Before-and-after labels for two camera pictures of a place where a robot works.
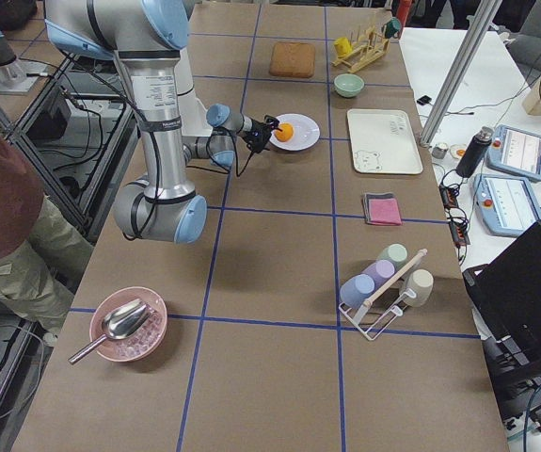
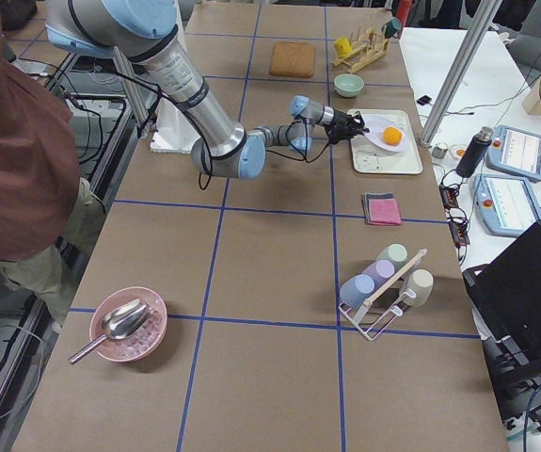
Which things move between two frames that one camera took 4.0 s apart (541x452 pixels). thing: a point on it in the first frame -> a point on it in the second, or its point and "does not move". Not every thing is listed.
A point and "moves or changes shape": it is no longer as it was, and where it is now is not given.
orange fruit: [287, 133] moves or changes shape
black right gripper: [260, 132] -> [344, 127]
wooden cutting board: [294, 59] does not move
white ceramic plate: [306, 133] moves or changes shape
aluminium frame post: [458, 68] does not move
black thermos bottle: [475, 152] does not move
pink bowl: [139, 345] does not move
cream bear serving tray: [383, 142] does not move
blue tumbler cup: [355, 290] does not move
